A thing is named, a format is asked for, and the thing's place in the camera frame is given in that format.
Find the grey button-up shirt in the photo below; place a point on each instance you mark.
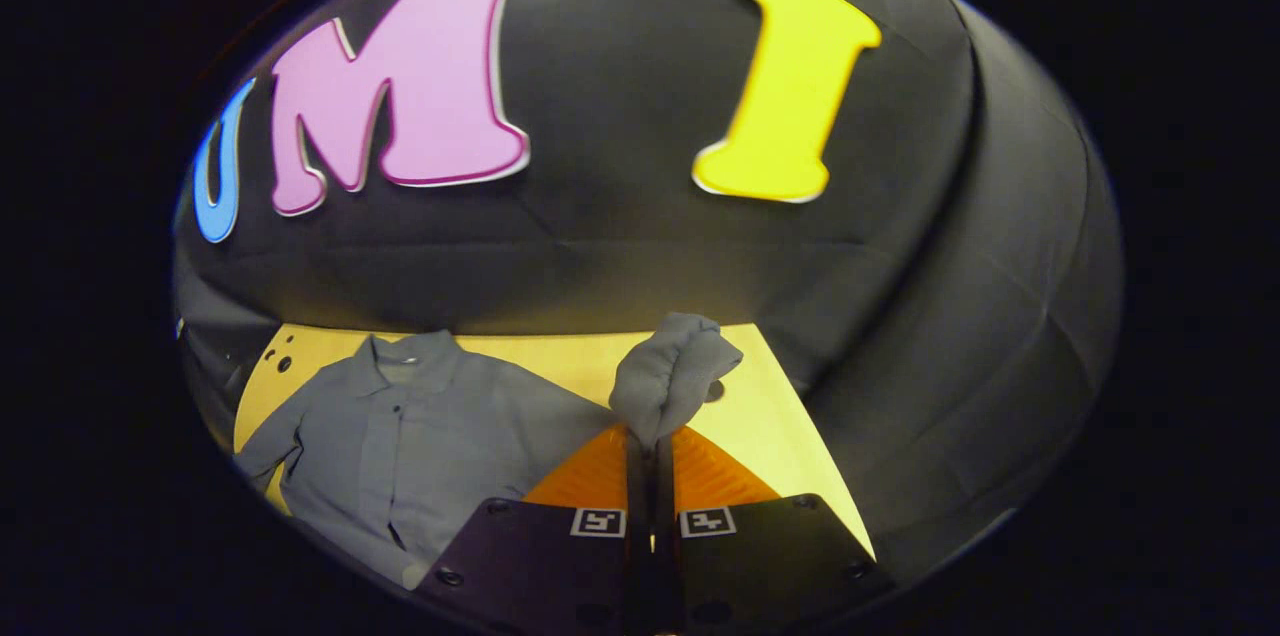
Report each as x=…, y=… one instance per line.
x=430, y=436

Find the black backdrop cloth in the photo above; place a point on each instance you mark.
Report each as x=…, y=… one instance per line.
x=620, y=246

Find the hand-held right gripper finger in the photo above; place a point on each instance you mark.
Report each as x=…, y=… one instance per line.
x=640, y=516
x=665, y=516

